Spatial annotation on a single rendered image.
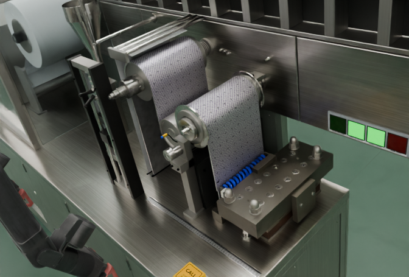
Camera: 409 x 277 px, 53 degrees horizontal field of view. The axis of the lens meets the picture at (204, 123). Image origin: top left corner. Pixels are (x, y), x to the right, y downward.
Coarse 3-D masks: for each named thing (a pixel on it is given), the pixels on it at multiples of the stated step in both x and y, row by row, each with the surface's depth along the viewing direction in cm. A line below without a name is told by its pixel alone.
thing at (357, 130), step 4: (352, 124) 121; (356, 124) 120; (360, 124) 119; (348, 128) 123; (352, 128) 122; (356, 128) 121; (360, 128) 120; (364, 128) 119; (348, 132) 124; (352, 132) 123; (356, 132) 122; (360, 132) 121; (364, 132) 120; (356, 136) 122; (360, 136) 121
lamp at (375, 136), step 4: (368, 128) 118; (372, 128) 117; (368, 132) 119; (372, 132) 117; (376, 132) 117; (380, 132) 115; (384, 132) 115; (368, 136) 119; (372, 136) 118; (376, 136) 117; (380, 136) 116; (384, 136) 115; (368, 140) 120; (372, 140) 119; (376, 140) 118; (380, 140) 117; (384, 140) 116; (380, 144) 117
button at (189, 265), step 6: (186, 264) 123; (192, 264) 123; (180, 270) 121; (186, 270) 121; (192, 270) 121; (198, 270) 120; (174, 276) 120; (180, 276) 120; (186, 276) 119; (192, 276) 119; (198, 276) 118; (204, 276) 119
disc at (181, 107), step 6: (180, 108) 125; (186, 108) 122; (192, 108) 120; (198, 114) 119; (198, 120) 120; (204, 126) 119; (204, 132) 121; (204, 138) 123; (192, 144) 130; (198, 144) 127; (204, 144) 124
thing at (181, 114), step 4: (244, 76) 135; (256, 88) 134; (180, 112) 125; (184, 112) 123; (188, 112) 122; (180, 116) 126; (188, 116) 122; (192, 116) 121; (192, 120) 122; (196, 120) 120; (196, 124) 121; (200, 124) 120; (200, 128) 121; (200, 132) 122; (200, 136) 123; (196, 140) 126; (200, 140) 124
